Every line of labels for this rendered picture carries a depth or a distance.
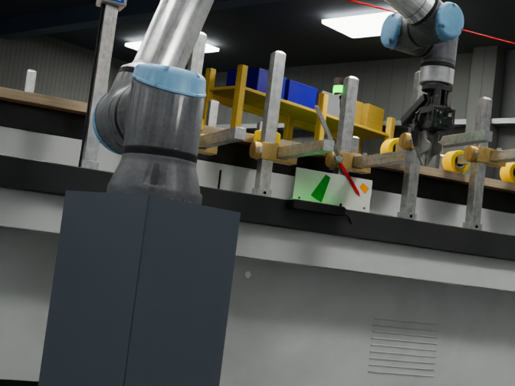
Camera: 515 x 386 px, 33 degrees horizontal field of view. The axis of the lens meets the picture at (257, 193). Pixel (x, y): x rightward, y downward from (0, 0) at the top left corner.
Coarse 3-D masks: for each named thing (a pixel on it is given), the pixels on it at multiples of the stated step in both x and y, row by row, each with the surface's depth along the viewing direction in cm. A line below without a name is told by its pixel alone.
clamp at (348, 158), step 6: (330, 156) 264; (348, 156) 265; (354, 156) 266; (330, 162) 263; (342, 162) 264; (348, 162) 265; (348, 168) 265; (354, 168) 265; (360, 168) 266; (366, 168) 267
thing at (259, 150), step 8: (256, 144) 253; (264, 144) 254; (272, 144) 255; (256, 152) 253; (264, 152) 254; (272, 152) 255; (272, 160) 255; (280, 160) 256; (288, 160) 257; (296, 160) 258
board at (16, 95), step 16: (0, 96) 241; (16, 96) 243; (32, 96) 245; (48, 96) 246; (80, 112) 251; (208, 128) 265; (432, 176) 298; (448, 176) 299; (464, 176) 302; (512, 192) 315
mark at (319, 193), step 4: (324, 176) 261; (328, 176) 262; (324, 180) 261; (328, 180) 262; (320, 184) 261; (324, 184) 261; (316, 188) 260; (320, 188) 261; (324, 188) 261; (316, 192) 260; (320, 192) 261; (324, 192) 261; (316, 196) 260; (320, 196) 261; (320, 200) 261
